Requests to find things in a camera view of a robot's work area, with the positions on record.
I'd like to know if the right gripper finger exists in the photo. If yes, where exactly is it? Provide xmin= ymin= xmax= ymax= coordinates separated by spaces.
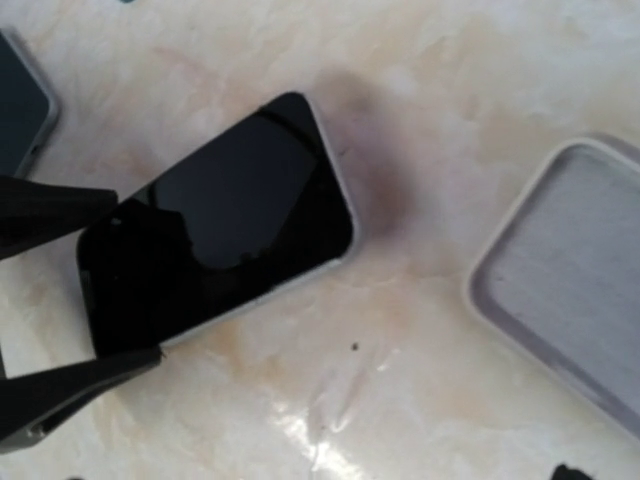
xmin=1 ymin=347 xmax=162 ymax=448
xmin=1 ymin=176 xmax=118 ymax=260

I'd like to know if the black phone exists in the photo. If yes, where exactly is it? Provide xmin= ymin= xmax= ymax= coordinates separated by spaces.
xmin=1 ymin=28 xmax=60 ymax=179
xmin=76 ymin=92 xmax=358 ymax=357

